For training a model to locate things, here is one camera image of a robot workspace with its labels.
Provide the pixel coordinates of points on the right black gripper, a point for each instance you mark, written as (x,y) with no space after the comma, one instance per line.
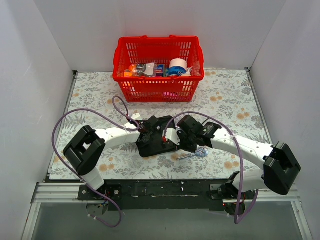
(187,143)

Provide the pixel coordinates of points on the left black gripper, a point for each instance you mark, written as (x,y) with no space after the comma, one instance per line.
(155,144)

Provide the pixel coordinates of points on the silver hair scissors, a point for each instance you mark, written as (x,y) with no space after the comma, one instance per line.
(200,152)

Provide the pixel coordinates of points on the black zippered tool case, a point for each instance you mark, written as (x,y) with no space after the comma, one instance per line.
(154,149)

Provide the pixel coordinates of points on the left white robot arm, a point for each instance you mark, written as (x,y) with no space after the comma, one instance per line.
(86,147)

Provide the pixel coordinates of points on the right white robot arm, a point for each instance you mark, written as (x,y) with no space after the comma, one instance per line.
(277,169)

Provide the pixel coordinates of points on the floral patterned table mat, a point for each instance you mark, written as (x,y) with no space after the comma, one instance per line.
(225,95)

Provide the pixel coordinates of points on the orange small box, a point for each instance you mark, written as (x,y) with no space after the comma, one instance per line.
(127,73)

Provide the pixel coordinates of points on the colourful packaged item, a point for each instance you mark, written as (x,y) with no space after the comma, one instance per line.
(160,70)

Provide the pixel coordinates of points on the red plastic shopping basket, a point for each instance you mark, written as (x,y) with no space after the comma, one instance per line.
(132,50)

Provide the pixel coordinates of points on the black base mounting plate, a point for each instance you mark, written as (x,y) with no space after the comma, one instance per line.
(162,194)

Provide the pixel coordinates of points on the white tape roll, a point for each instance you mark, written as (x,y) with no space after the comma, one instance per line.
(177,67)

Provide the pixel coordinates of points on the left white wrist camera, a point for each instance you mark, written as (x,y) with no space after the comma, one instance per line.
(136,117)

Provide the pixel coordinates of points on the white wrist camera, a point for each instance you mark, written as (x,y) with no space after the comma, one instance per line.
(136,117)
(171,135)

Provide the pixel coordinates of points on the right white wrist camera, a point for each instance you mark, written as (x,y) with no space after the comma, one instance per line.
(171,135)

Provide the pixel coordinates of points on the aluminium frame rail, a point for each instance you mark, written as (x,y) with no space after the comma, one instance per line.
(68,193)

